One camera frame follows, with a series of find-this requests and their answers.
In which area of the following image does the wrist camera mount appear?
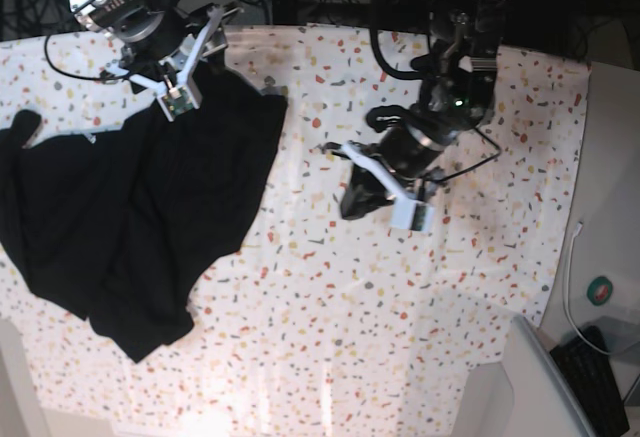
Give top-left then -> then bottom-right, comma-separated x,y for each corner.
129,5 -> 228,122
341,141 -> 435,233

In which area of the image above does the grey laptop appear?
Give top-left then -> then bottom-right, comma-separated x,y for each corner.
502,316 -> 595,437

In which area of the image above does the green tape roll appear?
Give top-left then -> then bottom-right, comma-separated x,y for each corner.
586,276 -> 614,307

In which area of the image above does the terrazzo patterned tablecloth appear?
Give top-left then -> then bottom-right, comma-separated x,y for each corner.
1,26 -> 591,436

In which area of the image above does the black t-shirt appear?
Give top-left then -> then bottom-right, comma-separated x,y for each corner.
1,65 -> 288,362

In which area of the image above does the white cable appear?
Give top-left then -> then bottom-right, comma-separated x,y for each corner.
562,220 -> 640,356

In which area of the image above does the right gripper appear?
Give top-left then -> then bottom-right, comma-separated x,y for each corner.
119,5 -> 230,87

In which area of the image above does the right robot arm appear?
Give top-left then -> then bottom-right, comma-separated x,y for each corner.
69,0 -> 240,93

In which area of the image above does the black keyboard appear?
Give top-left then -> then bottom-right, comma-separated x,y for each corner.
550,337 -> 630,437

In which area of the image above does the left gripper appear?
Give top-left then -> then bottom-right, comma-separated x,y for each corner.
340,126 -> 446,220

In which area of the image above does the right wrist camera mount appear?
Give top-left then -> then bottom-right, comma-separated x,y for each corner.
129,5 -> 228,122

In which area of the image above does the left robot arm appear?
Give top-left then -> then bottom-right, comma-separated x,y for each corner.
328,0 -> 506,230

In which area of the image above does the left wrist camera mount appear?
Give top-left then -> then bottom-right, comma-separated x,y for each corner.
341,141 -> 435,233

